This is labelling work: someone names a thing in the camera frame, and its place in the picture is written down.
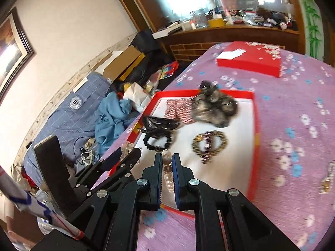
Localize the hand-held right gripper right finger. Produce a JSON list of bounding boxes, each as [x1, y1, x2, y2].
[[171, 153, 301, 251]]

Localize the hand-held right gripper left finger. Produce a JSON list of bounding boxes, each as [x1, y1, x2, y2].
[[67, 152, 163, 251]]

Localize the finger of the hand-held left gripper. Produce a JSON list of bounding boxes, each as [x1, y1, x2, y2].
[[80, 148, 142, 198], [75, 147, 126, 180]]

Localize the clear bead bracelet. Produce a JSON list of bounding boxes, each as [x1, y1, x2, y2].
[[119, 140, 175, 191]]

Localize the red jewelry box tray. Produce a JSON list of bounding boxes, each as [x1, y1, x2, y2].
[[108, 89, 261, 215]]

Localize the blue crumpled cloth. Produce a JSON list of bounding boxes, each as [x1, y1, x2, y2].
[[95, 91, 139, 155]]

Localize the black hair clip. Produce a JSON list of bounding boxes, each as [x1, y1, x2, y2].
[[141, 115, 181, 134]]

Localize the blue checked bedding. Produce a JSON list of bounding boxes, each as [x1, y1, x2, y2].
[[23, 73, 113, 189]]

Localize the red striped fabric piece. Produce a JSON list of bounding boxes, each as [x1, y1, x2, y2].
[[164, 98, 196, 125]]

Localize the brown fur hair scrunchies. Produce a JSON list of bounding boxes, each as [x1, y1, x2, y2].
[[190, 81, 239, 127]]

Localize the colourful printed package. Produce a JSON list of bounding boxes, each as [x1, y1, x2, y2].
[[160, 61, 180, 80]]

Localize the cardboard box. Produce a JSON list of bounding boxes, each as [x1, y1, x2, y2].
[[103, 46, 146, 82]]

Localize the black leather bag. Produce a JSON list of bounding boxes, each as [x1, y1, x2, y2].
[[116, 30, 170, 84]]

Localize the white flat box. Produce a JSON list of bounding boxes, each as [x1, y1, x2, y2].
[[152, 27, 183, 39]]

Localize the purple floral tablecloth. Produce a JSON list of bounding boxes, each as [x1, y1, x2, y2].
[[86, 40, 335, 251]]

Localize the red box lid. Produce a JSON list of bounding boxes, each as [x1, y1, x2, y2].
[[216, 41, 285, 78]]

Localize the wooden sideboard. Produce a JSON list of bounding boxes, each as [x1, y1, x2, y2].
[[152, 22, 305, 64]]

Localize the glass jar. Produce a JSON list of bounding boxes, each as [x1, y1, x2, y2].
[[192, 9, 209, 29]]

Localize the yellow box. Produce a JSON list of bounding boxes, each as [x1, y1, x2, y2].
[[208, 18, 225, 28]]

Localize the black bead bracelet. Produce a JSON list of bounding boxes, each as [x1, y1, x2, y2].
[[143, 132, 174, 151]]

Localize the white power strip cables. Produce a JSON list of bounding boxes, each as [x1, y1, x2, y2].
[[73, 136, 100, 166]]

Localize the dark red bead bracelet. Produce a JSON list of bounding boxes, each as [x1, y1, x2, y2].
[[197, 132, 219, 165]]

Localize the brown bead bracelet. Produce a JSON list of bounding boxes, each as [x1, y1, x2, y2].
[[192, 130, 228, 158]]

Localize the framed wall picture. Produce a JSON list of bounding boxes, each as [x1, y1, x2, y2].
[[0, 6, 36, 103]]

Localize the gold bead bracelet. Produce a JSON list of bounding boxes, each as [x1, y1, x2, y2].
[[321, 162, 335, 194]]

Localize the bamboo wall painting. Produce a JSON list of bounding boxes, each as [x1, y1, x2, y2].
[[296, 0, 325, 58]]

